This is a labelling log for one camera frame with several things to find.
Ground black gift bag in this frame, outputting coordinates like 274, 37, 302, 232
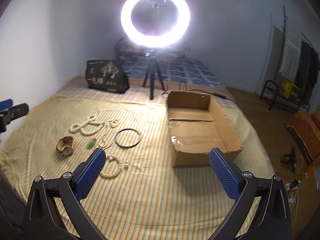
85, 60, 130, 94

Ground thick white pearl necklace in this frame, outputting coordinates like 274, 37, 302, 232
69, 114, 105, 138

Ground orange cloth covered box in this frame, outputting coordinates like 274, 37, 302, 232
285, 106, 319, 178

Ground brown cardboard box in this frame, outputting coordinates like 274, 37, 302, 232
166, 91, 243, 167

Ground green jade pendant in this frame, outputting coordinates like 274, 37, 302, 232
86, 138, 97, 150

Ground black bangle ring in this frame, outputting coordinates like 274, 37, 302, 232
114, 128, 142, 149

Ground blue patterned quilt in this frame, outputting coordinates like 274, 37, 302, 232
124, 59, 226, 89

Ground pink checked blanket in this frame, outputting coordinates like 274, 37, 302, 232
57, 76, 237, 109

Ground white ring light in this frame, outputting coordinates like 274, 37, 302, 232
120, 0, 190, 48

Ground black floor gadget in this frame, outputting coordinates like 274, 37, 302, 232
280, 147, 297, 173

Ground yellow striped bed sheet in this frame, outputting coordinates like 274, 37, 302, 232
1, 95, 274, 239

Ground black clothes rack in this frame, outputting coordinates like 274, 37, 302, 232
259, 6, 319, 113

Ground floral folded pillows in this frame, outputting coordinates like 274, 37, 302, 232
114, 37, 146, 60

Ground yellow box on rack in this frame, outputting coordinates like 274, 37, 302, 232
283, 80, 301, 101

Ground black tripod stand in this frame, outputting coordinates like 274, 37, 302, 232
142, 49, 165, 100

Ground white power strip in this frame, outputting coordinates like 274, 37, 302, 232
284, 179, 301, 210

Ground cream bead bracelet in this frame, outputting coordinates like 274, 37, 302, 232
99, 155, 122, 179

